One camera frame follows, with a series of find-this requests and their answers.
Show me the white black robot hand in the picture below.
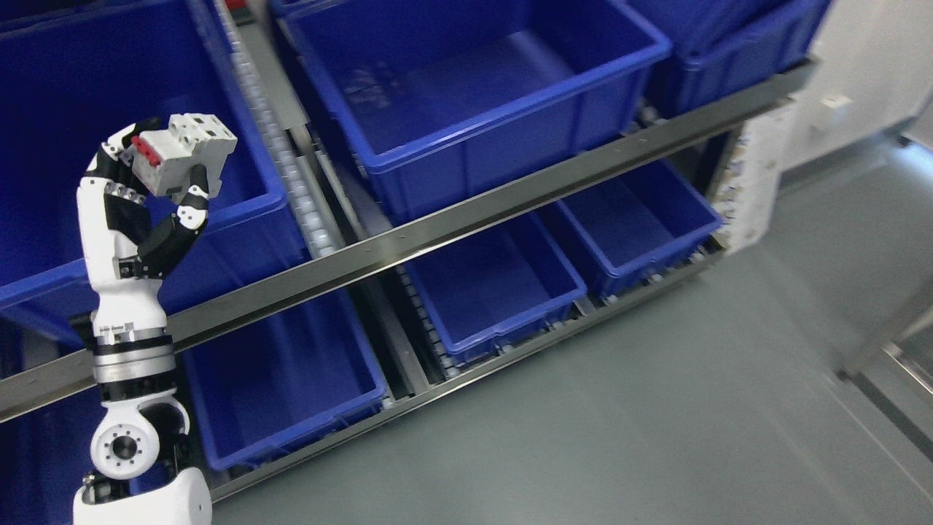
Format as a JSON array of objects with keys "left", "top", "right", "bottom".
[{"left": 69, "top": 117, "right": 210, "bottom": 354}]

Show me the white red circuit breaker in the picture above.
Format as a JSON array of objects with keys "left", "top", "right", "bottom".
[{"left": 129, "top": 113, "right": 238, "bottom": 203}]

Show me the steel shelf rack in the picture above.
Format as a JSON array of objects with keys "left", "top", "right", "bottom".
[{"left": 0, "top": 0, "right": 817, "bottom": 504}]

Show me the blue bin upper left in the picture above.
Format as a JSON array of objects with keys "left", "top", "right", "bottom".
[{"left": 1, "top": 1, "right": 310, "bottom": 349}]

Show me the blue bin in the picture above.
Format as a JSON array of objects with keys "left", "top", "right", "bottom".
[
  {"left": 628, "top": 1, "right": 831, "bottom": 117},
  {"left": 404, "top": 212, "right": 587, "bottom": 367},
  {"left": 539, "top": 160, "right": 723, "bottom": 299},
  {"left": 1, "top": 1, "right": 310, "bottom": 349},
  {"left": 1, "top": 290, "right": 386, "bottom": 524},
  {"left": 268, "top": 1, "right": 672, "bottom": 224}
]

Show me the blue bin lower left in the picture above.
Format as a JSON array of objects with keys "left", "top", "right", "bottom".
[{"left": 1, "top": 290, "right": 386, "bottom": 524}]

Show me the blue bin upper middle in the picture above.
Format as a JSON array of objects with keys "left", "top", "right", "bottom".
[{"left": 268, "top": 1, "right": 672, "bottom": 224}]

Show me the blue bin lower middle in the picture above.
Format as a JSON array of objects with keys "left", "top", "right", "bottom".
[{"left": 404, "top": 212, "right": 587, "bottom": 367}]

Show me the blue bin lower right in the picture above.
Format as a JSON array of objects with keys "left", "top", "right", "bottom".
[{"left": 539, "top": 160, "right": 723, "bottom": 299}]

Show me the blue bin upper right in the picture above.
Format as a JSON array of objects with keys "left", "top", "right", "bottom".
[{"left": 628, "top": 1, "right": 831, "bottom": 117}]

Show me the white label sheet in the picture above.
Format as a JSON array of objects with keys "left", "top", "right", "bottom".
[{"left": 710, "top": 101, "right": 797, "bottom": 255}]

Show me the stainless steel table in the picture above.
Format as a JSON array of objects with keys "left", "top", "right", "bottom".
[{"left": 835, "top": 280, "right": 932, "bottom": 461}]

